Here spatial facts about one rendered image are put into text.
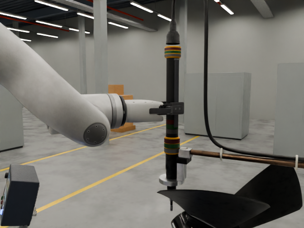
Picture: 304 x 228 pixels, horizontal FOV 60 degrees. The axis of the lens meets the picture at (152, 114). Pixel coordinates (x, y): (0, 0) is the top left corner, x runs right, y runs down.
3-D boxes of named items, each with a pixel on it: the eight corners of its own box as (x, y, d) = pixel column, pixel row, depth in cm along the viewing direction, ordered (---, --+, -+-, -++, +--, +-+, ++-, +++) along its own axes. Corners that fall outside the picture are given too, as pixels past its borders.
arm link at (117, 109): (101, 126, 66) (112, 125, 68) (113, 131, 59) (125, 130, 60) (99, 92, 65) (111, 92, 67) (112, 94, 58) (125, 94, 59)
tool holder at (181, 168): (194, 180, 74) (195, 146, 73) (186, 189, 68) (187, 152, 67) (165, 175, 78) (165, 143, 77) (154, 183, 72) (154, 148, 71)
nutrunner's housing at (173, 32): (180, 188, 74) (182, 21, 69) (175, 193, 71) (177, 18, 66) (168, 186, 76) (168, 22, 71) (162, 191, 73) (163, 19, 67)
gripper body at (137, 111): (108, 123, 68) (146, 120, 73) (123, 130, 59) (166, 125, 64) (107, 94, 67) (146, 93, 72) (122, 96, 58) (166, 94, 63)
